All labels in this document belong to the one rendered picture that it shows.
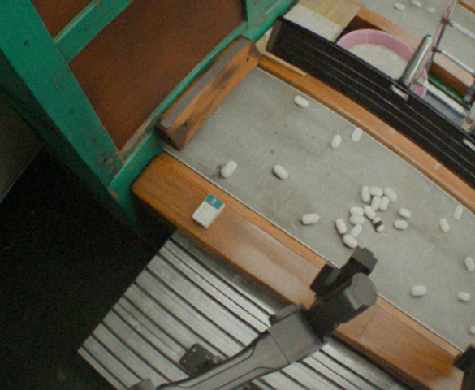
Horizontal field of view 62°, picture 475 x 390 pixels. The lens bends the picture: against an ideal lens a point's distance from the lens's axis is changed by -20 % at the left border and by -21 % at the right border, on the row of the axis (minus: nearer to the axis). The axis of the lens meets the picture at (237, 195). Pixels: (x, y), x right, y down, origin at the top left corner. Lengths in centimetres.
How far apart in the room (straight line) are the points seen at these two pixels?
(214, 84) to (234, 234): 31
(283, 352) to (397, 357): 39
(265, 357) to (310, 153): 55
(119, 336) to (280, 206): 48
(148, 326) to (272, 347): 48
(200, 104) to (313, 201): 31
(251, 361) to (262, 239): 39
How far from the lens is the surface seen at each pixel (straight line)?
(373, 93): 75
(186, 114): 98
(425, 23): 140
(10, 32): 57
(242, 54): 106
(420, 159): 108
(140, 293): 107
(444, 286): 105
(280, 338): 64
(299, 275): 95
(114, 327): 109
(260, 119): 109
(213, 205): 97
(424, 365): 100
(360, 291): 66
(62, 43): 65
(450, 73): 127
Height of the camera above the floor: 170
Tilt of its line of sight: 70 degrees down
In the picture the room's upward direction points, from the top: 11 degrees counter-clockwise
